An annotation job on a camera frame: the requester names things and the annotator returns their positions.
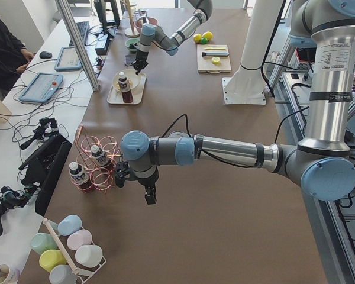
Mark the computer mouse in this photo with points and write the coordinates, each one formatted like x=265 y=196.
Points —
x=45 y=55

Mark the steel cylinder muddler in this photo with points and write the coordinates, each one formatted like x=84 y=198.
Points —
x=214 y=54

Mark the green bowl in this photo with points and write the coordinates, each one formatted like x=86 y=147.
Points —
x=132 y=44

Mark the blue teach pendant far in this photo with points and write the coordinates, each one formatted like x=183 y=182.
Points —
x=67 y=60

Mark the wooden cup tree stand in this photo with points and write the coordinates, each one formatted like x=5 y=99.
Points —
x=130 y=32

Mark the dark tea bottle on tray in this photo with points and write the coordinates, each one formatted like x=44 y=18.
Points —
x=124 y=87

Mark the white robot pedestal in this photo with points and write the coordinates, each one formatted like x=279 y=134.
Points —
x=246 y=86

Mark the white plate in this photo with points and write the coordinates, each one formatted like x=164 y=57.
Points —
x=129 y=73

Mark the copper wire bottle rack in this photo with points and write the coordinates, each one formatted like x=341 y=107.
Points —
x=102 y=180

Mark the green lime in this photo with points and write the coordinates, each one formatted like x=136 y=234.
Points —
x=203 y=40

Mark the half lemon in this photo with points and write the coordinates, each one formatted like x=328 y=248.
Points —
x=215 y=60

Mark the aluminium frame post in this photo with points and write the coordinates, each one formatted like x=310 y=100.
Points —
x=67 y=16

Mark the blue teach pendant near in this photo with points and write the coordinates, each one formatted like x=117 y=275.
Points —
x=41 y=88

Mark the pink ice bowl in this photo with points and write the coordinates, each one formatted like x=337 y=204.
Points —
x=145 y=20

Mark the blue teach pendant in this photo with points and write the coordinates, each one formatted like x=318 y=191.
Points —
x=67 y=60
x=41 y=88

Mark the yellow lemon outer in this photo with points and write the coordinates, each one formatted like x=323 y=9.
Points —
x=207 y=35

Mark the pastel cup rack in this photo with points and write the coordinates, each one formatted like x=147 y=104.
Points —
x=67 y=252

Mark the yellow plastic knife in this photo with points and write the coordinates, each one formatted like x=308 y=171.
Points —
x=215 y=48

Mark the black keyboard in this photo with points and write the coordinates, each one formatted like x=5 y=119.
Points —
x=83 y=29

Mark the bottle in rack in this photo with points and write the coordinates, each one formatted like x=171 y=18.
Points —
x=80 y=177
x=101 y=159

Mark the yellow lemon near board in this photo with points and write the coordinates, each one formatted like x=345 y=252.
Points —
x=197 y=37

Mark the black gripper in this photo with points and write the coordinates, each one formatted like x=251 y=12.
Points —
x=141 y=55
x=148 y=181

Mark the seated person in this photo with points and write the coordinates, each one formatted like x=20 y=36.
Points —
x=14 y=58

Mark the cream rabbit tray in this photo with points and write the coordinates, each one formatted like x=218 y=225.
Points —
x=115 y=97

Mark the wooden cutting board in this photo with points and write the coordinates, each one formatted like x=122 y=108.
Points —
x=204 y=64

